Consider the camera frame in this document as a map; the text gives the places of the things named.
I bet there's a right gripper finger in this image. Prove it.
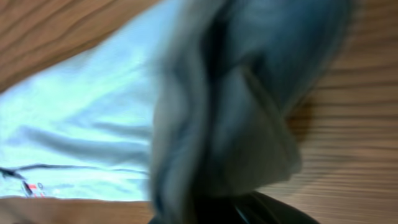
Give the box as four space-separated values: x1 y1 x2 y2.
148 191 321 224

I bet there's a light blue printed t-shirt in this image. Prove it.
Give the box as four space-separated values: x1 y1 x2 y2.
1 0 354 223

